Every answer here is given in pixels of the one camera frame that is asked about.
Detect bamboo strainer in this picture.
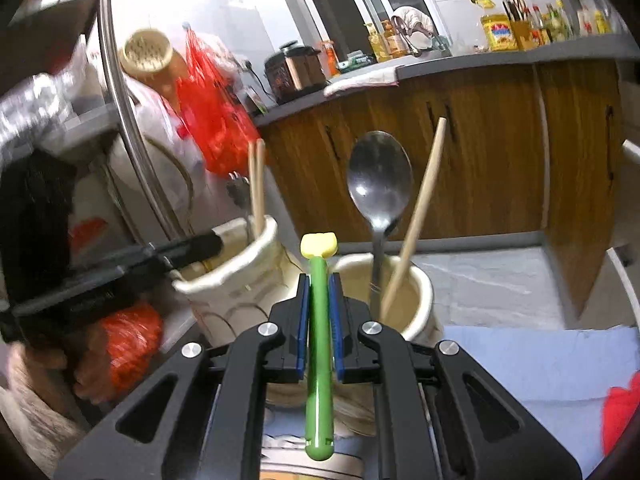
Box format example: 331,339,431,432
122,30,176,83

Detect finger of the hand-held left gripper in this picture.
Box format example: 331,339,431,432
127,232,224,273

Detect stainless steel oven range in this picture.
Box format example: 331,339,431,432
606,137,640,321

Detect blue cartoon printed cloth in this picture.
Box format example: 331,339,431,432
260,324,640,480

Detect white plastic bag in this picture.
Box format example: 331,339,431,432
107,85,211,231

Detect amber pump bottle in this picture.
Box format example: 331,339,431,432
381,20,408,58

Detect person's left hand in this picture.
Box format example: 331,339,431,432
7,320,118,403

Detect yellow dish soap bottle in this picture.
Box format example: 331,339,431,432
363,22,388,63

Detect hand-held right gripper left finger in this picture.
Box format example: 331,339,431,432
54,274,311,480

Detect row of sauce bottles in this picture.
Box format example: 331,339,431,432
530,0,616,43

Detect silver spoon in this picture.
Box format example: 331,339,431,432
346,130,414,311

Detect green yellow-tipped plastic utensil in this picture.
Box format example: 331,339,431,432
300,232,338,462

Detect white towel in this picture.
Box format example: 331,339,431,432
322,67,401,98

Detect person's left forearm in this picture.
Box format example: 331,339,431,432
0,360,88,476

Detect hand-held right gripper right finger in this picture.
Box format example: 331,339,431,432
329,272,583,480

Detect wooden kitchen cabinets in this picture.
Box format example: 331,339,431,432
260,57,631,321

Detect orange bottle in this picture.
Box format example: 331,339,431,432
320,40,341,78

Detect wooden chopstick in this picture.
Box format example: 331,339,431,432
248,141,258,238
255,139,267,238
380,116,448,318

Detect kitchen faucet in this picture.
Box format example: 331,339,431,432
392,15,426,58

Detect small red plastic bag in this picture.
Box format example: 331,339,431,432
97,305,165,398

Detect dark rice cooker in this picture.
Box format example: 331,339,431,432
263,40,328,103

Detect curved steel fridge handle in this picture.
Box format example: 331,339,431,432
97,0,193,246

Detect floral ceramic utensil holder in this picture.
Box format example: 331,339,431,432
171,214,446,438

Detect silver foil bag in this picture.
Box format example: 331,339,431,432
0,72,86,146

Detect wooden knife block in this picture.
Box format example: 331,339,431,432
501,0,538,51

